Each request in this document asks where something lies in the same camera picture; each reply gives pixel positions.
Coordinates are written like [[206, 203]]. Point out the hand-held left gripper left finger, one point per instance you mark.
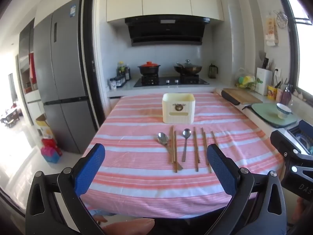
[[91, 166]]

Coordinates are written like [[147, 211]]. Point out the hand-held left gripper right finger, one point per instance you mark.
[[221, 167]]

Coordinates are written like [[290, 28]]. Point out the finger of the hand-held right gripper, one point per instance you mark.
[[281, 139]]

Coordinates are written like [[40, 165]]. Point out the metal spoon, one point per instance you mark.
[[162, 138], [186, 134]]

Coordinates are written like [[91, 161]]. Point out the cream utensil holder box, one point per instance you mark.
[[178, 110]]

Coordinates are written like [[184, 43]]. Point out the person's left hand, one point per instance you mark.
[[132, 227]]

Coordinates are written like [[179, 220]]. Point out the dish rack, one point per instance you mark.
[[302, 134]]

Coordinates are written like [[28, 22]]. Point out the white blue bowl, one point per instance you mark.
[[283, 110]]

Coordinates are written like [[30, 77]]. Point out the green tray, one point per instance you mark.
[[265, 113]]

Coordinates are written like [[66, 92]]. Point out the red blue toy box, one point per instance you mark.
[[50, 151]]

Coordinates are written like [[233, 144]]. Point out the pink cup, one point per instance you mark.
[[279, 95]]

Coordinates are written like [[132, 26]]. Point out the purple soap bottle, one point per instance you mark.
[[286, 95]]

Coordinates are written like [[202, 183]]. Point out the pink white striped tablecloth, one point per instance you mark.
[[137, 176]]

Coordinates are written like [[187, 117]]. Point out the yellow packet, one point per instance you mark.
[[271, 92]]

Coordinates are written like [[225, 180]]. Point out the wooden cutting board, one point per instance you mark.
[[242, 96]]

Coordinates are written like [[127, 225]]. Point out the white knife block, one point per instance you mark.
[[264, 82]]

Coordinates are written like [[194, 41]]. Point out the cardboard box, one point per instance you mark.
[[43, 124]]

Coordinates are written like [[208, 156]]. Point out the plastic bag of vegetables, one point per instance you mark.
[[245, 80]]

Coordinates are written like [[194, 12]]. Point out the metal spatula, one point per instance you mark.
[[262, 57]]

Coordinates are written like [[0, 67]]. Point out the row of spice jars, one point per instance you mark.
[[117, 82]]

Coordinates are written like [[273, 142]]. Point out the grey refrigerator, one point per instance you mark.
[[63, 78]]

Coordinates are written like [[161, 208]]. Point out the dark glass jar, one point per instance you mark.
[[212, 71]]

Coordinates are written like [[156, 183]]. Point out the small dark sauce bottle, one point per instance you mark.
[[127, 73]]

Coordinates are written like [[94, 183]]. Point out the black gas stove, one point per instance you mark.
[[171, 81]]

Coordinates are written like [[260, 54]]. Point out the wok with glass lid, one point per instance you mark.
[[188, 68]]

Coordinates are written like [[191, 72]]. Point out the tall shelf cabinet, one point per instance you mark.
[[27, 78]]

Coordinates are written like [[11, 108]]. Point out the black clay pot red lid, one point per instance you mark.
[[149, 69]]

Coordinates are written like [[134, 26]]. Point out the black range hood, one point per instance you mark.
[[166, 30]]

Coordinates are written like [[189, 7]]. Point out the wall outlet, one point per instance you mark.
[[277, 72]]

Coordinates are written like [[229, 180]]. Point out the wall hanging cloth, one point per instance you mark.
[[271, 30]]

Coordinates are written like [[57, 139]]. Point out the cream wall cabinets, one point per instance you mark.
[[163, 0]]

